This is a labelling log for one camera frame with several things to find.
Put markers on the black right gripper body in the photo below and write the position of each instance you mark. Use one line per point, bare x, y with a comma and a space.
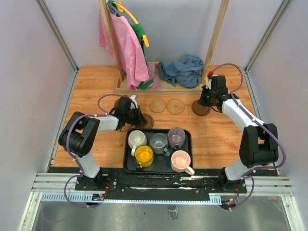
211, 95

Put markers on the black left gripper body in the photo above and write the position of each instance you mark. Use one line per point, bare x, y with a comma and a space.
132, 117

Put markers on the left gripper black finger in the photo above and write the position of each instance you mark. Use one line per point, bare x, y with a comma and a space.
139, 113
143, 120

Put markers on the brown wooden coaster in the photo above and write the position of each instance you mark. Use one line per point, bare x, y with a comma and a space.
200, 110
149, 122
116, 103

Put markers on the woven rattan coaster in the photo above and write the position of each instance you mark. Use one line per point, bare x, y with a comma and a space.
175, 106
157, 105

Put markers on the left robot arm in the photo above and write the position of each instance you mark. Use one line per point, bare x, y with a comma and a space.
78, 136

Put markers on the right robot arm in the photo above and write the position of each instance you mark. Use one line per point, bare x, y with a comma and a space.
258, 146

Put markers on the white speckled mug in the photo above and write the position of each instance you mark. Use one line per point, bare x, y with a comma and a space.
136, 139

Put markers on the grey mug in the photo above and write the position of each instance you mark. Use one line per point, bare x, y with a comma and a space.
159, 144

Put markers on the wooden clothes rack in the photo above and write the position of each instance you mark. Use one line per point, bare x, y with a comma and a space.
121, 83

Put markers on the black plastic tray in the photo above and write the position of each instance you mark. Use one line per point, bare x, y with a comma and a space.
160, 165

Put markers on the blue crumpled cloth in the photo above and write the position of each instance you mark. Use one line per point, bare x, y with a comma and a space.
186, 71

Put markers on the yellow mug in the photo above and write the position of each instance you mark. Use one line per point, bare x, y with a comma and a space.
144, 156

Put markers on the purple glass mug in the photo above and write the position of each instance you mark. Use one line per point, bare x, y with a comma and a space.
176, 138

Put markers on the pink shirt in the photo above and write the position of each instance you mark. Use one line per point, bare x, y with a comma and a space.
127, 48

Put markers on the pink mug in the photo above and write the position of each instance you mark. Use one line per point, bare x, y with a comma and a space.
180, 162

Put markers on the green garment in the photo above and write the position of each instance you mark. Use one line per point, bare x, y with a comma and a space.
142, 36

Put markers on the yellow clothes hanger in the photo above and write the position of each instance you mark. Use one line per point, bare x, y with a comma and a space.
123, 9

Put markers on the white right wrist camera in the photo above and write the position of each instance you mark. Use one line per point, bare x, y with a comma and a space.
209, 82

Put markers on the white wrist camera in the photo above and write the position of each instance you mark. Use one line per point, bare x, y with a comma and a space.
134, 99
209, 82

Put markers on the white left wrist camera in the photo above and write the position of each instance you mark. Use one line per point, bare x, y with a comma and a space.
134, 99

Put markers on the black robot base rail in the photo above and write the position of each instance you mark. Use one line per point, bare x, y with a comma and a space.
150, 187

